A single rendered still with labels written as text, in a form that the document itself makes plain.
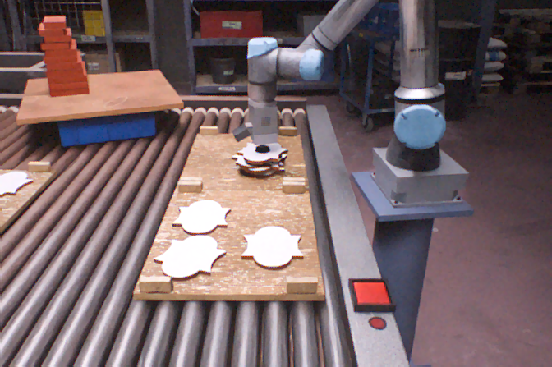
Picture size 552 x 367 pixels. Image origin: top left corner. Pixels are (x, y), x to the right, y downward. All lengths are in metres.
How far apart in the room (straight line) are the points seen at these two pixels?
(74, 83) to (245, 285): 1.10
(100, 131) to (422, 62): 1.03
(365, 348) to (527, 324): 1.70
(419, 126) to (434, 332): 1.31
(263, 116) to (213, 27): 3.96
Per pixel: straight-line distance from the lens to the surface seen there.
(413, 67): 1.15
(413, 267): 1.51
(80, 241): 1.16
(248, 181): 1.30
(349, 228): 1.14
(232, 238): 1.05
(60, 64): 1.79
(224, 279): 0.94
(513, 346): 2.37
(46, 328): 0.95
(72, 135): 1.66
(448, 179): 1.37
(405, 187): 1.33
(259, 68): 1.22
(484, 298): 2.56
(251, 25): 5.20
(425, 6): 1.13
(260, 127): 1.26
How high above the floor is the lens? 1.51
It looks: 24 degrees down
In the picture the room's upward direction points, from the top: 1 degrees clockwise
